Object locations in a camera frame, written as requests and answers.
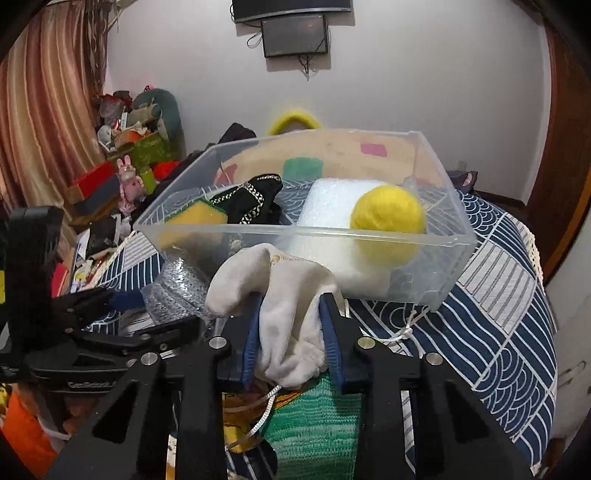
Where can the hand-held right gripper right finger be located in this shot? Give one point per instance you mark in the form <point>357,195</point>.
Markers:
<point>333,341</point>

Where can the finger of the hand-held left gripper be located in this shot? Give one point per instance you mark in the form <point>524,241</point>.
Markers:
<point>138,339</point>
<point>99,301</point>

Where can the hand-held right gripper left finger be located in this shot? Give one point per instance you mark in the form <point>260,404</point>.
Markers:
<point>250,337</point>

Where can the white cloth pouch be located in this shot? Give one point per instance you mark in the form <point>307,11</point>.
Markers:
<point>277,318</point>

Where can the clear plastic box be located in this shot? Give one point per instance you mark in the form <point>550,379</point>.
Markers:
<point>318,217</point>

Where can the silver bubble wrap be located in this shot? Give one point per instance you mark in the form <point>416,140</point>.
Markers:
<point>178,286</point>

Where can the green knitted cloth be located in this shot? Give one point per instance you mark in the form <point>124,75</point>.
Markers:
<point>318,438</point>

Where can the red box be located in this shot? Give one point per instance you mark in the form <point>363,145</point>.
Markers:
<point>94,182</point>

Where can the pink rabbit toy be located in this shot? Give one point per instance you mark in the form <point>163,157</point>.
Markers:
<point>129,180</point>

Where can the white foam block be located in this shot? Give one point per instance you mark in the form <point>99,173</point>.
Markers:
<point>332,217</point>

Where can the yellow green sponge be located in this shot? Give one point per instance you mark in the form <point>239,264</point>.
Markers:
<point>196,217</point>

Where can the yellow felt ball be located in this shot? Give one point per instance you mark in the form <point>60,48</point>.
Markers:
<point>387,221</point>

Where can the black patterned cloth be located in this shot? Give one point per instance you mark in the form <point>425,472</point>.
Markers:
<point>251,198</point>

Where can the orange cloth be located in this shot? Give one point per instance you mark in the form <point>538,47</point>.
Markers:
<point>25,434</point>

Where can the blue white patterned bedsheet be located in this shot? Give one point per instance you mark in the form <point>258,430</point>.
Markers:
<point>485,314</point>

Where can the green patterned box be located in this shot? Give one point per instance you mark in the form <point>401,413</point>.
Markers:
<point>150,150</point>

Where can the striped curtain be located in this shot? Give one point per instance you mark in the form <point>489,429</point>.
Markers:
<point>44,120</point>

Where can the yellow fluffy headband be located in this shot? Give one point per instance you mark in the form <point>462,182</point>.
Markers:
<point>293,121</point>

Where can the wooden door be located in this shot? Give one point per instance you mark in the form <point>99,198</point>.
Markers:
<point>561,152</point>

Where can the small black wall screen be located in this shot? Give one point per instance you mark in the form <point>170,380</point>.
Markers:
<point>295,36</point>

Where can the wall television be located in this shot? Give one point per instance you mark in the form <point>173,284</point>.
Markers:
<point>291,9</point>

